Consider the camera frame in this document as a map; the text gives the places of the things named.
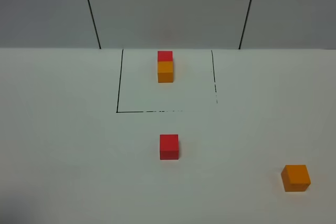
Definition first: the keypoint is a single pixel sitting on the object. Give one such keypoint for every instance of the red template block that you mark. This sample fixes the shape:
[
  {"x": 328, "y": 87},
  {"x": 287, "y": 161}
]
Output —
[{"x": 165, "y": 56}]

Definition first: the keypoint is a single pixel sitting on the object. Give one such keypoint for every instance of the orange template block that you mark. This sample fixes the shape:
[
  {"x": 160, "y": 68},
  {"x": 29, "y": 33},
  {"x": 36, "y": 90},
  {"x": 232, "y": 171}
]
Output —
[{"x": 165, "y": 71}]

